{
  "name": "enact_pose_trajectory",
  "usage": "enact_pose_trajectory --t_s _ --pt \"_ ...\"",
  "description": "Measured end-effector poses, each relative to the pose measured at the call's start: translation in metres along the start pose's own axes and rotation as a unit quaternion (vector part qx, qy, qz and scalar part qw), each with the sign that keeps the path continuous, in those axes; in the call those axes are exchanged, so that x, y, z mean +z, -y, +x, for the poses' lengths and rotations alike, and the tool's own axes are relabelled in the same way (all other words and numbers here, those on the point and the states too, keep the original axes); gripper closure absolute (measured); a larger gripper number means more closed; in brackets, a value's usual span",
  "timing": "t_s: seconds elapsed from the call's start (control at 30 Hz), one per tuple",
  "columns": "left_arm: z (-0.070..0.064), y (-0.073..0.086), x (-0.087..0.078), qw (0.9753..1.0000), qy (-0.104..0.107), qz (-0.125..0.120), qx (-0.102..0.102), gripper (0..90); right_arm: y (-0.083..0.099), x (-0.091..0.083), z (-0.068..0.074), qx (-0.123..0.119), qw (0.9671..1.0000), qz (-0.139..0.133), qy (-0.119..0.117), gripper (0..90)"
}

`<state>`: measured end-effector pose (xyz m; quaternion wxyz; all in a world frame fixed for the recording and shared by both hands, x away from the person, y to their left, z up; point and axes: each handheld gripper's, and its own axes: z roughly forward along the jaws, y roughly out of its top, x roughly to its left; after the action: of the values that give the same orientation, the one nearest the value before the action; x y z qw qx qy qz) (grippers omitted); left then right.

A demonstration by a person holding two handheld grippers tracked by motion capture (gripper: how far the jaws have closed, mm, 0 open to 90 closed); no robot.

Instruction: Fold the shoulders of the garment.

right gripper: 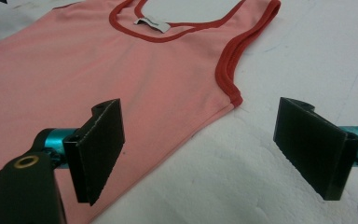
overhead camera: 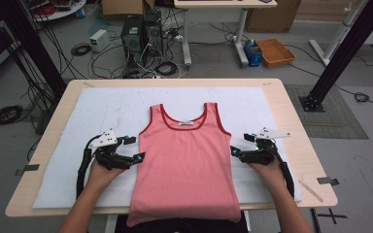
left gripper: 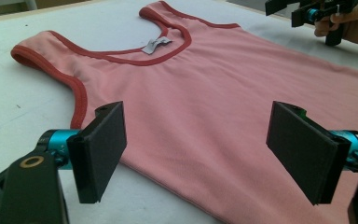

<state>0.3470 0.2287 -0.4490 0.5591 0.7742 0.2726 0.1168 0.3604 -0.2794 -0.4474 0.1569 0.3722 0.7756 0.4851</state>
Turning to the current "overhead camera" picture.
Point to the blue box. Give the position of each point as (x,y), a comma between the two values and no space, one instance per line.
(252,53)

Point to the thin wooden stick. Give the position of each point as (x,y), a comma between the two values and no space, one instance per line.
(311,191)

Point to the white power supply box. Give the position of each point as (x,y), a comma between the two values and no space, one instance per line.
(99,40)

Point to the white metal stand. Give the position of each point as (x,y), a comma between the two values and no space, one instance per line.
(336,35)

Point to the person's left hand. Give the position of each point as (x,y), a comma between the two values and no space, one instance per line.
(105,176)

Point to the pink tank top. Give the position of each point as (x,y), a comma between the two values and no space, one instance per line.
(184,161)

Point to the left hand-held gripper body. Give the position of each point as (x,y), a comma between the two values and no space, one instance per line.
(105,147)

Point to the white desk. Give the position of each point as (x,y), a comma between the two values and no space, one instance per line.
(223,3)

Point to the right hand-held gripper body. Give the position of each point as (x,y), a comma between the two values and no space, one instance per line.
(263,149)

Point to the black tape strip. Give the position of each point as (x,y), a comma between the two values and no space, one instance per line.
(29,168)
(327,181)

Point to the black computer tower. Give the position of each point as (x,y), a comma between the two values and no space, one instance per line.
(153,32)
(132,39)

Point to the round white table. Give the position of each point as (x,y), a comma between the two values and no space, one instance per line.
(58,8)

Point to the person's dark clothing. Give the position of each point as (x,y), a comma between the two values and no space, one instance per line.
(181,228)

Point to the person's right hand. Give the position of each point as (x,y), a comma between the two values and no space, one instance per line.
(267,174)

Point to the grey floor mat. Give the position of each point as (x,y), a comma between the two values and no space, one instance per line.
(333,113)

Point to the cardboard box with open flaps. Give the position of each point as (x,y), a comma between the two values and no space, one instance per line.
(123,7)

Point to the large cardboard box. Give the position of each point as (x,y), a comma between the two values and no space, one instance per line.
(272,16)

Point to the black metal stand post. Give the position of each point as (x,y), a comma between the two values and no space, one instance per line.
(346,51)
(35,48)

